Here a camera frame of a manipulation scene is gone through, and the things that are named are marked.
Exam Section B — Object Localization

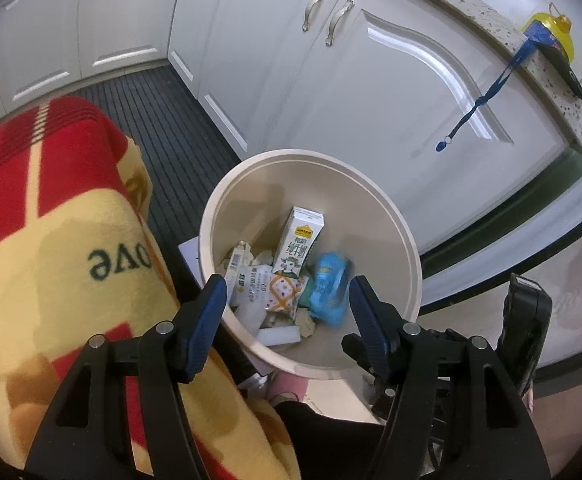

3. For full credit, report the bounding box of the red yellow checkered blanket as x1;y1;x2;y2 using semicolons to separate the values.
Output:
0;96;300;479

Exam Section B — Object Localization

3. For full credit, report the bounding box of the brown paper ball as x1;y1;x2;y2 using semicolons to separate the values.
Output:
294;307;316;338

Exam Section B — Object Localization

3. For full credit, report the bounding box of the black camera box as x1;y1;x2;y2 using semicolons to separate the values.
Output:
496;273;553;396

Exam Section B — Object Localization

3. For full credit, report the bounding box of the white orange snack bag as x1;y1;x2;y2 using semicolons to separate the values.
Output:
248;264;307;318

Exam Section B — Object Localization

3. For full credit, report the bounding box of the white sponge block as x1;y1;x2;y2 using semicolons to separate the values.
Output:
256;325;302;347

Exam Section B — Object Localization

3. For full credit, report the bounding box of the cartoon milk carton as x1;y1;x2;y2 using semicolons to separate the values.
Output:
272;206;324;278

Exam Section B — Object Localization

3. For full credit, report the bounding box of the beige round trash bin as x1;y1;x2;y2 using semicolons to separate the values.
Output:
197;147;423;380

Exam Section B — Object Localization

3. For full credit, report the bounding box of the green white barcode box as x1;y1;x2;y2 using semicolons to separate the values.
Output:
225;240;254;307

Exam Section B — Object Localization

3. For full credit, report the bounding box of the green fluffy cloth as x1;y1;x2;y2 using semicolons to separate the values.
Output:
297;274;315;308

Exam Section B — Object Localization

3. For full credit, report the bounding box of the white medicine tablet box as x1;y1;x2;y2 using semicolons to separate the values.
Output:
234;301;268;337

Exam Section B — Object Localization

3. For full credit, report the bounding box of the blue lanyard strap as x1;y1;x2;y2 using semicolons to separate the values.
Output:
435;39;540;154

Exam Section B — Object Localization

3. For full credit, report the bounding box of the yellow cooking oil bottle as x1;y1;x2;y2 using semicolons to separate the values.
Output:
522;2;575;64

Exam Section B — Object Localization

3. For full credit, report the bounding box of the black flat tablet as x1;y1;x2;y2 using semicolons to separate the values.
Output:
535;41;582;100

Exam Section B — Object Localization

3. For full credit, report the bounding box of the blue snack packet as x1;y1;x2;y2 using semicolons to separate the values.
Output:
308;252;350;327

